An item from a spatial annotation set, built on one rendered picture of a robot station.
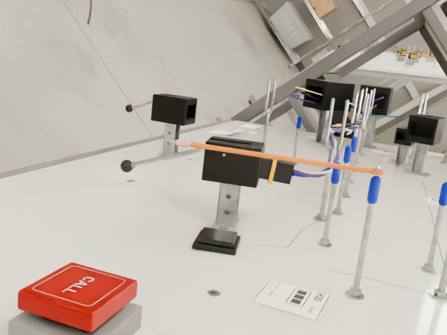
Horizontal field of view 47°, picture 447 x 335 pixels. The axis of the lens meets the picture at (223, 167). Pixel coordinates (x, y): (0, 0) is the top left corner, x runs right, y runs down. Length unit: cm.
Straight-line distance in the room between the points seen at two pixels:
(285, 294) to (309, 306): 2
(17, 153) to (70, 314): 181
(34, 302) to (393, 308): 26
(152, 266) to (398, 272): 22
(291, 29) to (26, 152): 574
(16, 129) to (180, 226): 167
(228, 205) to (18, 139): 167
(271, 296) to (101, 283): 14
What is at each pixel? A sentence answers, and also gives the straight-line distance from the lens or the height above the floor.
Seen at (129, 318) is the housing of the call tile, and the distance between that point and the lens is 33.
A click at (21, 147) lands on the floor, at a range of 212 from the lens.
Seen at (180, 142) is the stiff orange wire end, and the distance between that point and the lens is 41.
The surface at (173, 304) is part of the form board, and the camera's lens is 38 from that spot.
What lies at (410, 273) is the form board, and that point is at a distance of 51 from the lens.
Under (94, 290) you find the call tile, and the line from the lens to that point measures 32.
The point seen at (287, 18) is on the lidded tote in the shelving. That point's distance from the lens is 746.
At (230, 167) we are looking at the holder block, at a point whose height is 114.
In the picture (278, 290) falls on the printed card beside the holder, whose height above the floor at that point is 116.
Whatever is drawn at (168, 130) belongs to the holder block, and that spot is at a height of 96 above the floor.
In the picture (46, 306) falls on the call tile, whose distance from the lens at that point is 31.
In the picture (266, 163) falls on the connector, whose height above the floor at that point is 116.
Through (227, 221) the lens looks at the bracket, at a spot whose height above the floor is 110.
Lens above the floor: 132
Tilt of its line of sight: 22 degrees down
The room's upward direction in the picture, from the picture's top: 59 degrees clockwise
